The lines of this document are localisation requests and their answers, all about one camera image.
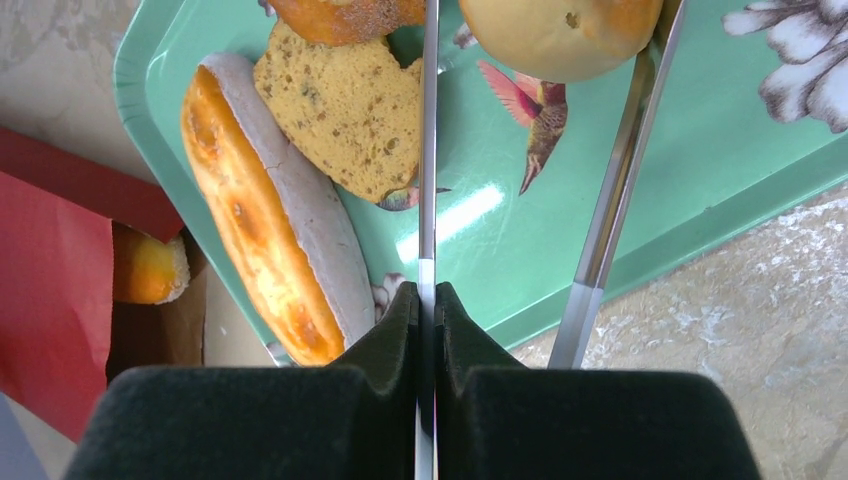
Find long glazed fake bread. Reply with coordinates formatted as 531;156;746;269
180;52;376;366

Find orange fake bread in bag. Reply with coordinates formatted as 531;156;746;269
112;223;191;305

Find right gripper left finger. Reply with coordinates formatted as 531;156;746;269
66;283;419;479

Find brown crusty fake bread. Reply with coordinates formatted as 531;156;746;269
261;0;427;46

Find red paper bag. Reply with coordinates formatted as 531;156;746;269
1;129;205;441

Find round pale fake bun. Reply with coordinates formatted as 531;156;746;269
457;0;663;83

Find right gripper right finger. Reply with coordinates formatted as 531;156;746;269
436;282;760;479

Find metal serving tongs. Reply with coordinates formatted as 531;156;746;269
413;1;686;479

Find round brown fake bread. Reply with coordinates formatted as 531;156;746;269
254;21;423;203

